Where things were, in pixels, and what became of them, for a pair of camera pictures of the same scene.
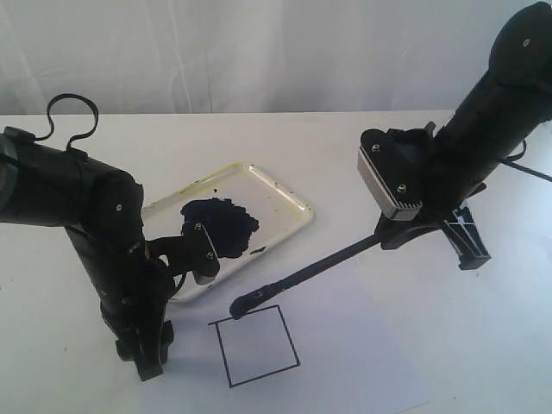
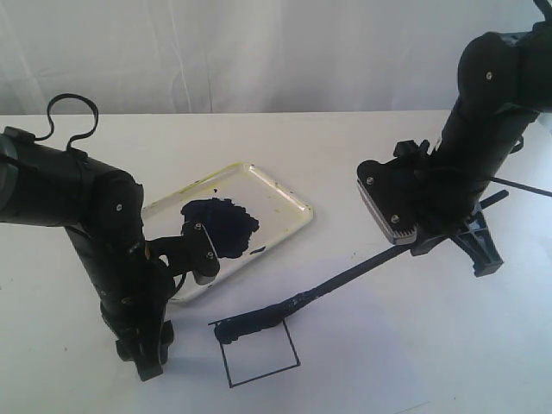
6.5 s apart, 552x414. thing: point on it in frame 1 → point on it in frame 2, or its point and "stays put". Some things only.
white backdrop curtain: (134, 57) stays put
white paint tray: (244, 211) stays put
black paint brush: (241, 304) → (239, 325)
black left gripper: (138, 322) stays put
